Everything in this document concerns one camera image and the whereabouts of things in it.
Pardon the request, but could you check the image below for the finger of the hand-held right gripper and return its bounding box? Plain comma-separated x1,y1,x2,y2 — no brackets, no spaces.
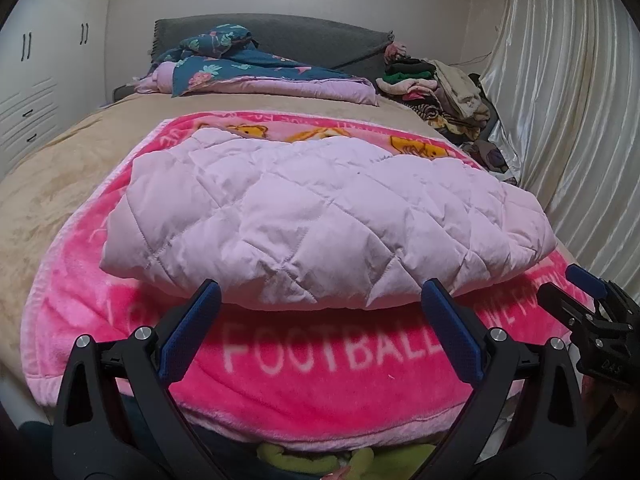
566,264,626,311
537,282,593,333

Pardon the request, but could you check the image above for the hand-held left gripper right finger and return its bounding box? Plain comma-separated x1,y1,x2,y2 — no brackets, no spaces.
414,280,587,480

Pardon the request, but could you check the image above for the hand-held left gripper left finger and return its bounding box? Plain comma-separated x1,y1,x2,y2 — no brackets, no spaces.
52,279,227,480

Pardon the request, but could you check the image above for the pink quilted jacket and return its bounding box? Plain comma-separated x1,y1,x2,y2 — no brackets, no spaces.
99,127,558,311

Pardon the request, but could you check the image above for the pile of folded clothes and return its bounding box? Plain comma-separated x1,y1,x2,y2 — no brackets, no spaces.
375,42,521,186

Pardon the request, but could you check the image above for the pink printed blanket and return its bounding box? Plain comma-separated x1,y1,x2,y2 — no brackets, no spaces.
20,110,601,448

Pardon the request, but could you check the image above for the cream satin curtain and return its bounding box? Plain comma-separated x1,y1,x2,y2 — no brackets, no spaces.
470,0,640,306

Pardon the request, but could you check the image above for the beige bed cover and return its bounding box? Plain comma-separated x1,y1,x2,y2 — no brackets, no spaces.
0,91,581,411

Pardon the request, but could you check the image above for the blue floral quilt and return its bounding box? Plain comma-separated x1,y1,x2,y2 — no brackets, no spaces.
132,24,381,107

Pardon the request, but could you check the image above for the white wardrobe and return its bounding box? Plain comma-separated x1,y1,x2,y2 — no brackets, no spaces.
0,0,113,181

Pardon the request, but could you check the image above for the grey padded headboard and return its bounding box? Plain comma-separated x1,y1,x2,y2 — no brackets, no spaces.
149,14,396,73

